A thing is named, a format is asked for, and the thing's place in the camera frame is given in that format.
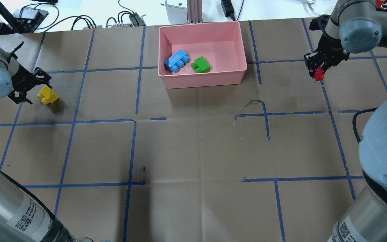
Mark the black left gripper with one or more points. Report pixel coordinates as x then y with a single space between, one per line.
21 81

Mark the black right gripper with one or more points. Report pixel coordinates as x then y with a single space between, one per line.
328 53

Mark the red toy block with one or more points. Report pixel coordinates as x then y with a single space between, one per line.
319 74

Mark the yellow toy block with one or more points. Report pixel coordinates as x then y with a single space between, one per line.
47 96

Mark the green toy block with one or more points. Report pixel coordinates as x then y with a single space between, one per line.
200 65

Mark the blue toy block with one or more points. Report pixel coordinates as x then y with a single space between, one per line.
177 61

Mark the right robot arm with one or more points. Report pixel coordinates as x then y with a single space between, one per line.
358 26

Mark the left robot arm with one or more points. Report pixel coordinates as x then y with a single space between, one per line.
23 217

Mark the pink plastic box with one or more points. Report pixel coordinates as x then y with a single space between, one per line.
221 45

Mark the white device box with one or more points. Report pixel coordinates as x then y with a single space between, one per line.
176 11

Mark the black power adapter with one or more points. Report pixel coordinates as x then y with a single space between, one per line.
228 9

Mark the aluminium frame post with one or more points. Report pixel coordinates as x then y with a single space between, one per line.
194 12

